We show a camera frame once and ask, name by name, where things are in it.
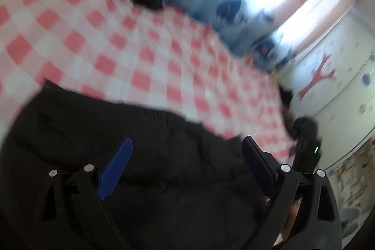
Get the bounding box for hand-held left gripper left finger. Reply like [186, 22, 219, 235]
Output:
[32, 136, 134, 250]

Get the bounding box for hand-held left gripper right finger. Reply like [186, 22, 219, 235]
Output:
[243, 136, 342, 250]

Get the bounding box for black puffer jacket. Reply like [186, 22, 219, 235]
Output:
[0, 78, 282, 250]

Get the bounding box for black furry item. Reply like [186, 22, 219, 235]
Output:
[293, 118, 319, 142]

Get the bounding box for white wardrobe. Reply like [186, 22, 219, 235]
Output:
[278, 8, 375, 171]

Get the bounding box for red tree sticker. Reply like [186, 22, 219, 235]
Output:
[298, 54, 337, 100]

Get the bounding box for bed with pink checked sheet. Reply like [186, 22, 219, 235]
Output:
[0, 0, 296, 163]

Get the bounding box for blue whale print curtain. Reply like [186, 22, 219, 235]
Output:
[143, 0, 364, 69]

